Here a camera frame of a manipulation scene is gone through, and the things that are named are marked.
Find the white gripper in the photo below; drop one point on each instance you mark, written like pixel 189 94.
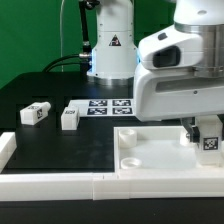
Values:
pixel 176 93

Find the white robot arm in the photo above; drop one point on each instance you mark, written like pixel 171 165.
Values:
pixel 195 41

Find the white square table top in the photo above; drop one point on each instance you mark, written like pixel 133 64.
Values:
pixel 147 148

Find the white U-shaped fence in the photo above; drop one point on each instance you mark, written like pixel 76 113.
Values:
pixel 203 182

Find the white plate with markers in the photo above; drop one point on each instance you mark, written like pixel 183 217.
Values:
pixel 103 107

